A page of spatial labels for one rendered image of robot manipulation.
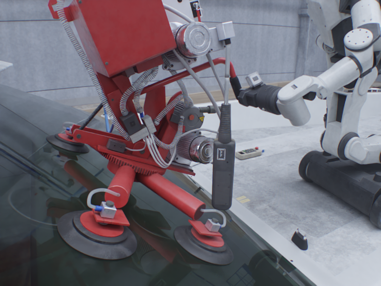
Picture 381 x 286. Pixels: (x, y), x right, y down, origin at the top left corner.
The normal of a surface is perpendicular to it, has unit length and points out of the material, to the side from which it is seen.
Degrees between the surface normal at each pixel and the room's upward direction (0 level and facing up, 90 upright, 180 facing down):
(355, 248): 0
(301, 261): 38
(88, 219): 26
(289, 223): 0
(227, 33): 81
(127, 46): 90
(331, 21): 111
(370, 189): 45
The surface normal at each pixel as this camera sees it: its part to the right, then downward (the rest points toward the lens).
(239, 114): 0.29, 0.33
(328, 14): -0.70, 0.56
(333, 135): -0.93, -0.02
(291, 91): -0.54, -0.64
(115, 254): 0.66, -0.62
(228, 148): -0.12, 0.34
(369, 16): -0.48, -0.47
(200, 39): 0.47, 0.15
